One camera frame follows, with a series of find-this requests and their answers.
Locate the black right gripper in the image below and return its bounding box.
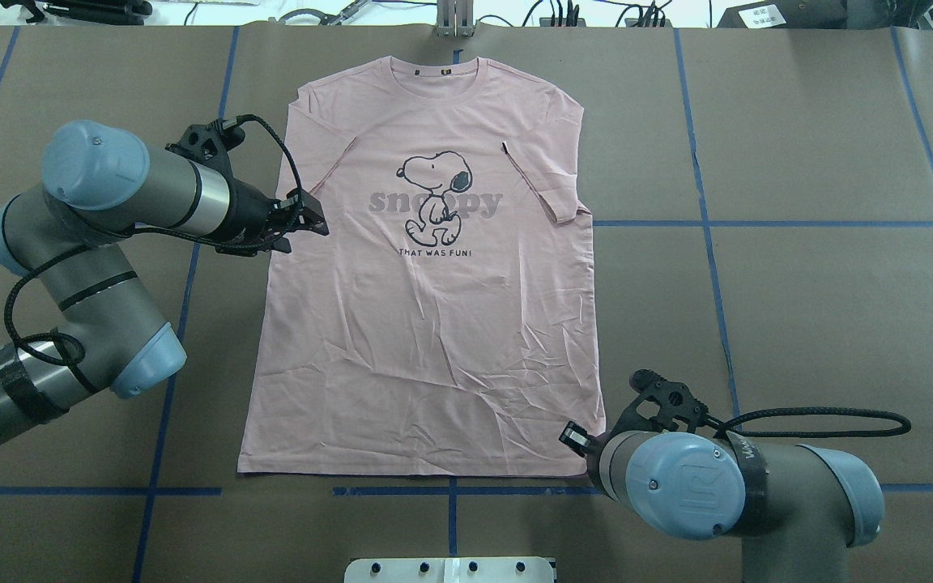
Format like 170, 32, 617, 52
559, 421, 615, 479

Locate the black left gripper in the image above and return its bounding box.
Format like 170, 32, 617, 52
228, 180, 330, 254

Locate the pink Snoopy t-shirt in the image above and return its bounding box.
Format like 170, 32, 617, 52
236, 57, 606, 479

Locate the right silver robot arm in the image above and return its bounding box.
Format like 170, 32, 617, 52
560, 422, 885, 582

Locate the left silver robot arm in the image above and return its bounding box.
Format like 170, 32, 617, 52
0, 114, 329, 445

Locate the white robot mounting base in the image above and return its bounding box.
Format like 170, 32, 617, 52
343, 556, 558, 582

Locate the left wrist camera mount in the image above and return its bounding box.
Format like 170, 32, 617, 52
165, 118, 245, 173

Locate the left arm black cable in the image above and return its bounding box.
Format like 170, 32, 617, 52
3, 115, 309, 396

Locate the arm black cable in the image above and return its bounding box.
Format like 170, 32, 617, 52
3, 115, 309, 396
705, 409, 913, 445

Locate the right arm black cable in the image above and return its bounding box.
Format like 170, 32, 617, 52
705, 409, 913, 445

